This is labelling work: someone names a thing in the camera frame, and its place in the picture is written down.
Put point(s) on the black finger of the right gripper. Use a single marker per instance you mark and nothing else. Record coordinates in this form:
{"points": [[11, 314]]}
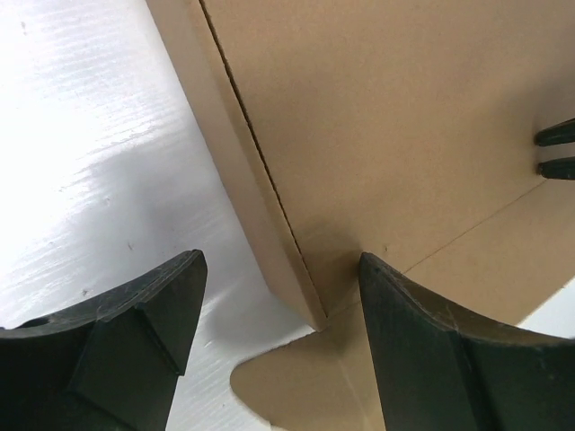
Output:
{"points": [[559, 134], [557, 169]]}

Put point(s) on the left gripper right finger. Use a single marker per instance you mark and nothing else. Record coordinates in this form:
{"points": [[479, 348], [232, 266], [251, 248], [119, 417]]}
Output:
{"points": [[440, 366]]}

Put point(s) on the large cardboard box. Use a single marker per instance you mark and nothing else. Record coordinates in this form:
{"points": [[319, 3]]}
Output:
{"points": [[404, 129]]}

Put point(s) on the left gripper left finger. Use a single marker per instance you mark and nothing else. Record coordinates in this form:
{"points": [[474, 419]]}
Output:
{"points": [[111, 362]]}

